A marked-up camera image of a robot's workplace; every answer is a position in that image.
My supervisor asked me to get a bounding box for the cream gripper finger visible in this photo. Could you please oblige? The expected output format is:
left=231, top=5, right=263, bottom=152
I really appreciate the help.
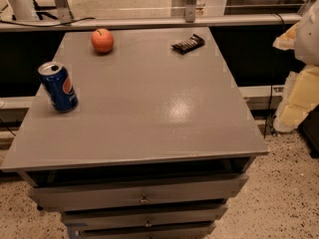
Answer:
left=273, top=65, right=319, bottom=132
left=272, top=23, right=299, bottom=51

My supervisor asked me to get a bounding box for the red apple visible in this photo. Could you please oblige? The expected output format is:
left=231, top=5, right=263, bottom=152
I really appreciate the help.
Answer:
left=91, top=29, right=114, bottom=53

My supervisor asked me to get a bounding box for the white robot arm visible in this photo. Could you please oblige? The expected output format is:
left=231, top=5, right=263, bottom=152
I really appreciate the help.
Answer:
left=273, top=0, right=319, bottom=132

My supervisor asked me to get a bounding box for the blue pepsi can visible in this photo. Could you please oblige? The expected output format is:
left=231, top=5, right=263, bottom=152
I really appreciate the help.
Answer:
left=38, top=62, right=78, bottom=113

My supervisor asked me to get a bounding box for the black snack bar wrapper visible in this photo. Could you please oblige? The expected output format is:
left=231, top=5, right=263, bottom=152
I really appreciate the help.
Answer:
left=172, top=34, right=205, bottom=54

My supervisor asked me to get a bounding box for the grey drawer cabinet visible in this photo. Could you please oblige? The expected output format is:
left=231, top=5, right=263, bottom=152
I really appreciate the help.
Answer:
left=0, top=27, right=269, bottom=239

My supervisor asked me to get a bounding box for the bottom grey drawer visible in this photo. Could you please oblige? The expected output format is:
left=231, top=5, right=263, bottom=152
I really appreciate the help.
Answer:
left=72, top=221, right=215, bottom=239

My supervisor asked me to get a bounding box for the grey drawer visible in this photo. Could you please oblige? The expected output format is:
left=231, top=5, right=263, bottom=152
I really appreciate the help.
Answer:
left=72, top=221, right=215, bottom=239
left=62, top=202, right=228, bottom=230
left=29, top=173, right=248, bottom=211

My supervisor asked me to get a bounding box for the middle grey drawer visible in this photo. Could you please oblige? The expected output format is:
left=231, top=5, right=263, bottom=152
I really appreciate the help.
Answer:
left=62, top=202, right=228, bottom=230

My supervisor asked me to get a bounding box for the top grey drawer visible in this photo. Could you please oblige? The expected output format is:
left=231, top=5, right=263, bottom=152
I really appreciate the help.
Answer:
left=29, top=173, right=248, bottom=211

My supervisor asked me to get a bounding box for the white pipe background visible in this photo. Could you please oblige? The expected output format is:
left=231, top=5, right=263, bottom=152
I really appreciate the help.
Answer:
left=7, top=0, right=38, bottom=21

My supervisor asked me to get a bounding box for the grey metal rail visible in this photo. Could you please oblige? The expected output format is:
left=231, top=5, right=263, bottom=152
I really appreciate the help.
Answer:
left=0, top=14, right=301, bottom=32

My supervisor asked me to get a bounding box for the metal bracket post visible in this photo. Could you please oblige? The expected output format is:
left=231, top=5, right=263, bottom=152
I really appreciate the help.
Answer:
left=185, top=0, right=196, bottom=23

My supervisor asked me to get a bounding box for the black cable on rail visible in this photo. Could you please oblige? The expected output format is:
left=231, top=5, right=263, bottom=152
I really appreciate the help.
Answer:
left=0, top=16, right=97, bottom=28

